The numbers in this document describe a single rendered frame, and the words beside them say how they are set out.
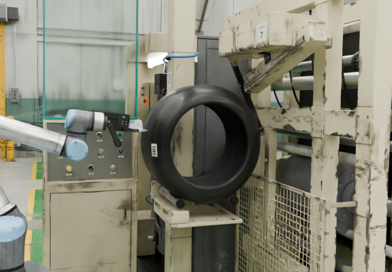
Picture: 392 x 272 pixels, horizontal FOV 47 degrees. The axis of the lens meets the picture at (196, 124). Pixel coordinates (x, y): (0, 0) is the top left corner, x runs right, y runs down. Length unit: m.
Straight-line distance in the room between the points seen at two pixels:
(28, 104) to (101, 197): 8.59
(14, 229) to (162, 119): 0.77
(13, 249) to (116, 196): 0.97
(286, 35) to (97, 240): 1.64
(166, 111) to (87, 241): 1.09
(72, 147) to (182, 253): 1.02
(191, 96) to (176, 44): 0.48
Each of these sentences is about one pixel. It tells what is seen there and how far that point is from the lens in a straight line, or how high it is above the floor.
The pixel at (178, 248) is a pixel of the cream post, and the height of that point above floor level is 0.56.
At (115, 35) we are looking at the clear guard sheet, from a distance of 2.80.
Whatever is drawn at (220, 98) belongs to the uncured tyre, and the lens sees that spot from 2.16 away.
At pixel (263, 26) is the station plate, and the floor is 1.72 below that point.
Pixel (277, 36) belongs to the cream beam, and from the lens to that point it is 2.04.
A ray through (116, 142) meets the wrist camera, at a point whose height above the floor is 1.19.
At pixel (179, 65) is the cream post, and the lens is 2.50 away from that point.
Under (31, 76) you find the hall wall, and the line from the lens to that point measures 11.29.
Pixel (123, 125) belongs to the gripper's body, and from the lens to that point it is 2.13.
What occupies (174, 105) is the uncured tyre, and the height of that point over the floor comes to 1.36.
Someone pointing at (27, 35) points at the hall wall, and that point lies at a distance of 11.37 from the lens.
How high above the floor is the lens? 1.39
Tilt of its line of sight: 3 degrees down
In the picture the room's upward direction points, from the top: 1 degrees clockwise
